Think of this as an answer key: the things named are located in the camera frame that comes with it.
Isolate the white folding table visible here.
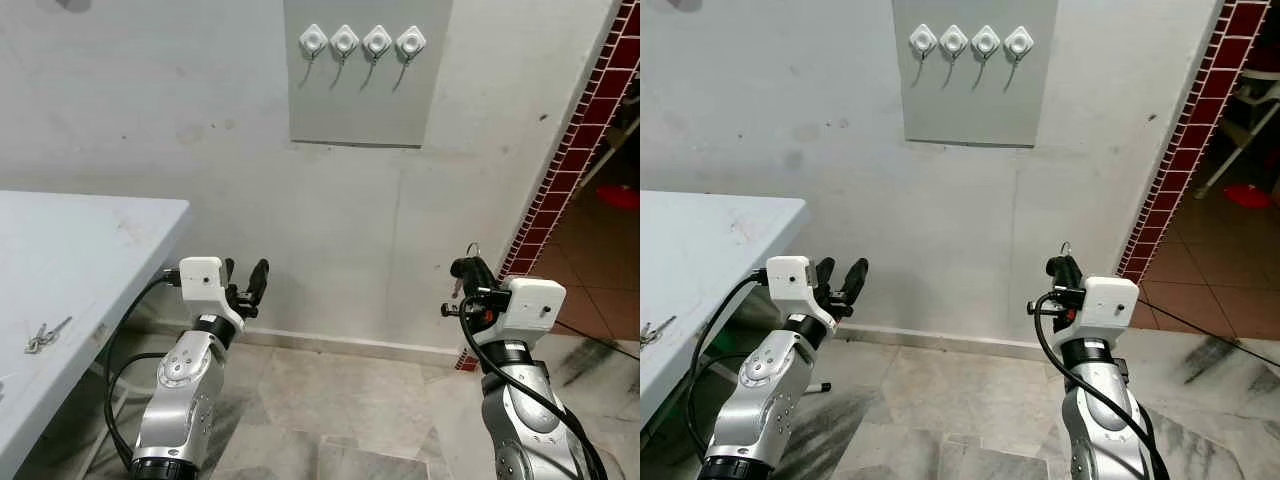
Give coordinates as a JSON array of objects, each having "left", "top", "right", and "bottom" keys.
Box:
[
  {"left": 0, "top": 190, "right": 192, "bottom": 480},
  {"left": 640, "top": 190, "right": 810, "bottom": 429}
]

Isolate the red plastic basin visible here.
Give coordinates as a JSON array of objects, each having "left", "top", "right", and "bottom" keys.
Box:
[
  {"left": 1221, "top": 182, "right": 1274, "bottom": 212},
  {"left": 596, "top": 184, "right": 641, "bottom": 212}
]

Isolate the white metal rack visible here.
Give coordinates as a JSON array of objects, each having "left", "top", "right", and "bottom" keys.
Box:
[
  {"left": 574, "top": 92, "right": 641, "bottom": 193},
  {"left": 1194, "top": 68, "right": 1280, "bottom": 202}
]

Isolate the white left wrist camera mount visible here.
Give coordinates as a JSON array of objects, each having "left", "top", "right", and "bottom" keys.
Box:
[
  {"left": 765, "top": 255, "right": 837, "bottom": 327},
  {"left": 177, "top": 256, "right": 245, "bottom": 332}
]

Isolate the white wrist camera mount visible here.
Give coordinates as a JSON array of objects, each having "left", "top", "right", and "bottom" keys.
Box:
[
  {"left": 1071, "top": 276, "right": 1142, "bottom": 343},
  {"left": 765, "top": 255, "right": 837, "bottom": 327},
  {"left": 496, "top": 276, "right": 568, "bottom": 347},
  {"left": 177, "top": 256, "right": 245, "bottom": 332}
]

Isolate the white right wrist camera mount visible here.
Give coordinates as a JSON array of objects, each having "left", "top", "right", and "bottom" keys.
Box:
[
  {"left": 1071, "top": 276, "right": 1142, "bottom": 343},
  {"left": 496, "top": 276, "right": 568, "bottom": 347}
]

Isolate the black floor cable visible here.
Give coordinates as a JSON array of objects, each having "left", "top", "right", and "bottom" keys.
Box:
[
  {"left": 549, "top": 319, "right": 641, "bottom": 364},
  {"left": 1139, "top": 294, "right": 1280, "bottom": 370}
]

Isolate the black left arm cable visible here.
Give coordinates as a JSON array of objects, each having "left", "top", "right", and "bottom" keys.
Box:
[
  {"left": 102, "top": 270, "right": 183, "bottom": 473},
  {"left": 684, "top": 273, "right": 771, "bottom": 463}
]

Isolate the red tile wall border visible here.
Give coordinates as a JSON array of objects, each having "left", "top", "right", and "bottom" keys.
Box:
[{"left": 454, "top": 0, "right": 641, "bottom": 374}]

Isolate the grey wall panel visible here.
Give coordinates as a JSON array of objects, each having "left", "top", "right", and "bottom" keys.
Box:
[
  {"left": 892, "top": 0, "right": 1059, "bottom": 149},
  {"left": 283, "top": 0, "right": 454, "bottom": 149}
]

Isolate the white adhesive wall hook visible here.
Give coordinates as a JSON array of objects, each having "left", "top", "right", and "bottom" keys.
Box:
[
  {"left": 1003, "top": 25, "right": 1036, "bottom": 93},
  {"left": 330, "top": 24, "right": 361, "bottom": 91},
  {"left": 299, "top": 23, "right": 329, "bottom": 89},
  {"left": 361, "top": 24, "right": 393, "bottom": 92},
  {"left": 908, "top": 23, "right": 938, "bottom": 89},
  {"left": 394, "top": 25, "right": 428, "bottom": 93},
  {"left": 939, "top": 24, "right": 969, "bottom": 91},
  {"left": 970, "top": 24, "right": 1002, "bottom": 92}
]

